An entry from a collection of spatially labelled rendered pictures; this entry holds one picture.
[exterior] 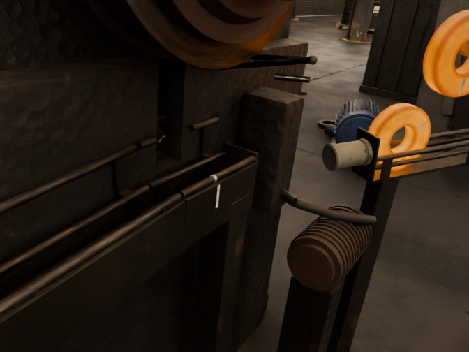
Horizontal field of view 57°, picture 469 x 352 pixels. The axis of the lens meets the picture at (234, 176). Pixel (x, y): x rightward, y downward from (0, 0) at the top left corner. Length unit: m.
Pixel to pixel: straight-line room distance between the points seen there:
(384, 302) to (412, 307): 0.10
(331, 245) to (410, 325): 0.78
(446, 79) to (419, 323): 0.98
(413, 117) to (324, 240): 0.33
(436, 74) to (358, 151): 0.22
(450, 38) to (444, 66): 0.05
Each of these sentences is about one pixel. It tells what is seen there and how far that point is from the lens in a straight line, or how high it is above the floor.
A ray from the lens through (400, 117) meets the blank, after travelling 0.99.
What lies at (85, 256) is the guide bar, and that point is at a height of 0.70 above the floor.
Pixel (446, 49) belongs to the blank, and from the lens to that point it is 0.86.
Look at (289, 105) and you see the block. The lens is 0.80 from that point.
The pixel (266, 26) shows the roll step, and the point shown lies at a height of 0.94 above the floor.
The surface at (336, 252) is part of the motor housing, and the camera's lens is 0.90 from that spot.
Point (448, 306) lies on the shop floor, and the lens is 1.78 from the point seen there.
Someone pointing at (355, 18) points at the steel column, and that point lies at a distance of 9.53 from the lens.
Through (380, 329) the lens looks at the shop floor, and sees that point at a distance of 1.56.
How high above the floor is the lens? 1.00
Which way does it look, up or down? 25 degrees down
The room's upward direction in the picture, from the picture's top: 6 degrees clockwise
